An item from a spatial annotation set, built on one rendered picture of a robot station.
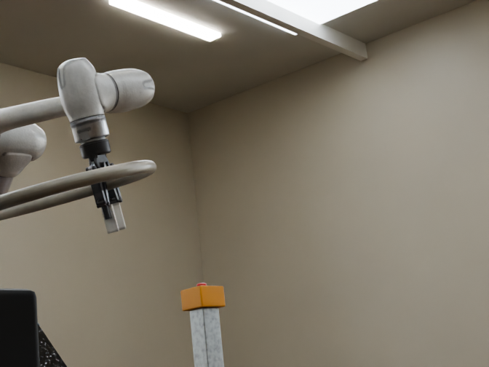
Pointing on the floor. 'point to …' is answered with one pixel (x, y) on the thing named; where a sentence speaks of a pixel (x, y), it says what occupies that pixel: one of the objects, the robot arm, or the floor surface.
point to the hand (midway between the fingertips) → (113, 218)
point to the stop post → (205, 323)
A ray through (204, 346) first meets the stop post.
